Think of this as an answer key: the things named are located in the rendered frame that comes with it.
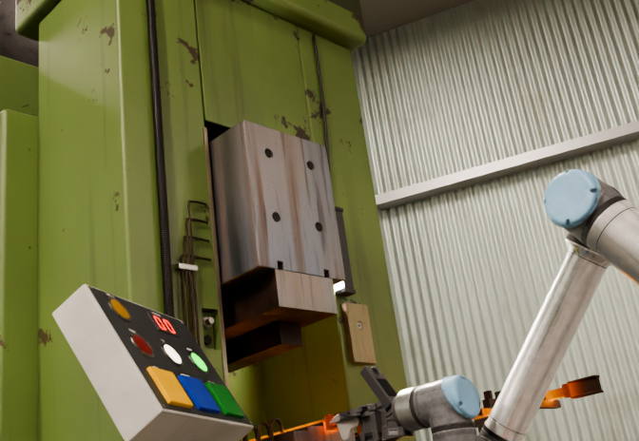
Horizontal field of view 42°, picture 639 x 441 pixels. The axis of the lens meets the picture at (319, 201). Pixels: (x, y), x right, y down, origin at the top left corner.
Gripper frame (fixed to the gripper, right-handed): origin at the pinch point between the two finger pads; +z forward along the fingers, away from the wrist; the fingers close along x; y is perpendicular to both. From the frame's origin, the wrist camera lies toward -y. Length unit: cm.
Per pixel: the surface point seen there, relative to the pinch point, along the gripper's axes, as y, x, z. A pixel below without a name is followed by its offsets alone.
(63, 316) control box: -15, -75, -10
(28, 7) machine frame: -135, -48, 61
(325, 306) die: -28.5, 3.4, 3.0
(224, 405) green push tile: 0.7, -46.2, -15.4
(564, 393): -2, 57, -27
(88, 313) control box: -14, -73, -15
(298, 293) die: -31.0, -5.7, 3.0
